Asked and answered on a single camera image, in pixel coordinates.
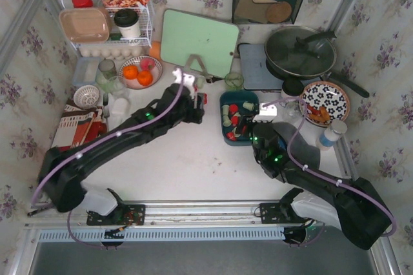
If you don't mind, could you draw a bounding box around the teal plastic storage basket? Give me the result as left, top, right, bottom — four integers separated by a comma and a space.
219, 90, 259, 147

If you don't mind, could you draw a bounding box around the green coffee capsule lone bottom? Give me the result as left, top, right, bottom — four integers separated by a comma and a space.
222, 105, 229, 115

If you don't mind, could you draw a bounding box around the red coffee capsule bottom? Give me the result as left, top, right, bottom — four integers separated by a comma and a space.
226, 132, 237, 141

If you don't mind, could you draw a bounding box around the blue cloth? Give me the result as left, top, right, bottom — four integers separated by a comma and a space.
272, 122, 321, 169

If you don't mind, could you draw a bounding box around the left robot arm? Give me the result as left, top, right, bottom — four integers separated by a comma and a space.
32, 68, 205, 216

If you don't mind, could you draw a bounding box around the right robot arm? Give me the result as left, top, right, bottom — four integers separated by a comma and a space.
236, 115, 397, 250

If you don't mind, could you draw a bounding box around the white coffee cup black lid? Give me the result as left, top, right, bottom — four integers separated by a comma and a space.
114, 8, 141, 39

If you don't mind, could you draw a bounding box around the small clear wine glass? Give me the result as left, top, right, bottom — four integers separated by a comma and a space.
283, 101, 302, 121

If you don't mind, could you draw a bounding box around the black lidded white jar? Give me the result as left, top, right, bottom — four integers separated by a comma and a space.
281, 78, 304, 99

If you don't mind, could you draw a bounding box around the grey induction cooker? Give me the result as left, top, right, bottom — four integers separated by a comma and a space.
237, 43, 283, 92

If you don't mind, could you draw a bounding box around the metal cutting board stand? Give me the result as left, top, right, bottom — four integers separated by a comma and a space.
183, 54, 214, 83

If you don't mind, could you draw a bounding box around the green glass cup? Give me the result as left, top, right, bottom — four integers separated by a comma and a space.
224, 72, 244, 91

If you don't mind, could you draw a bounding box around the orange mandarin right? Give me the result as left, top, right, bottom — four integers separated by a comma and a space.
137, 71, 153, 87

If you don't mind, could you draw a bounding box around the orange mandarin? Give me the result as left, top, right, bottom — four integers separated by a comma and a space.
137, 71, 153, 87
123, 65, 139, 80

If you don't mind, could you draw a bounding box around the fried food on plate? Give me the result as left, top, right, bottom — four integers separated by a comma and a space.
307, 105, 331, 125

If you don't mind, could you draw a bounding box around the blue floral plate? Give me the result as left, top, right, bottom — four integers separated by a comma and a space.
300, 81, 350, 127

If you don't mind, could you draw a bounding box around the patterned fruit bowl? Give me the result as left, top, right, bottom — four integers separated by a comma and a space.
118, 56, 163, 90

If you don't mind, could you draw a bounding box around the pink peach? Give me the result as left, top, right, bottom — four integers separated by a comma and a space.
139, 57, 156, 71

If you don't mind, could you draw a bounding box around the orange cup behind board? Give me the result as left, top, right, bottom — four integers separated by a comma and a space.
149, 41, 161, 61

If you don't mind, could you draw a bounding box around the black wok with glass lid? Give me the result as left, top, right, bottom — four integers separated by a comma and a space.
264, 26, 370, 98

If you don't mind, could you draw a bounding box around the white blue bottle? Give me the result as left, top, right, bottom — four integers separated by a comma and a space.
316, 119, 348, 151

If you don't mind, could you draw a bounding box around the orange mandarin left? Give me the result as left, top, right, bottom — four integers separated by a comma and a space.
123, 65, 139, 80

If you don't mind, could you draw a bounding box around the mint green cutting board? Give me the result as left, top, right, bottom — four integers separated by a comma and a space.
160, 9, 239, 78

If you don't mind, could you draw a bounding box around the clear drinking glass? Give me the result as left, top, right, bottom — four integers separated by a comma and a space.
108, 77, 127, 98

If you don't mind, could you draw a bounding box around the metal fork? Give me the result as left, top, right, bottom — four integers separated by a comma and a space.
103, 92, 110, 119

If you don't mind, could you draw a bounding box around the green tinted glass jar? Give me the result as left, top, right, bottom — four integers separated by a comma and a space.
95, 59, 117, 92

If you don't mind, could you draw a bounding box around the white egg tray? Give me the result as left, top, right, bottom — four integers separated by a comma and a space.
79, 46, 146, 60

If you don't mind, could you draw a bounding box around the round cork coaster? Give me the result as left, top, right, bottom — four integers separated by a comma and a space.
265, 1, 292, 23

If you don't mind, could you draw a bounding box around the white strainer bowl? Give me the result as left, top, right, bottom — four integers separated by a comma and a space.
73, 85, 100, 109

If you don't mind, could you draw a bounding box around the clear lidded food container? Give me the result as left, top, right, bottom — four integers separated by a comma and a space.
72, 57, 101, 87

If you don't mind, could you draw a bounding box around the striped orange kitchen towel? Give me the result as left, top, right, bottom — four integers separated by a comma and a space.
52, 99, 103, 151

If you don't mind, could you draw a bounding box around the white wire rack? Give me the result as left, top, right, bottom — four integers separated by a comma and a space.
60, 0, 155, 48

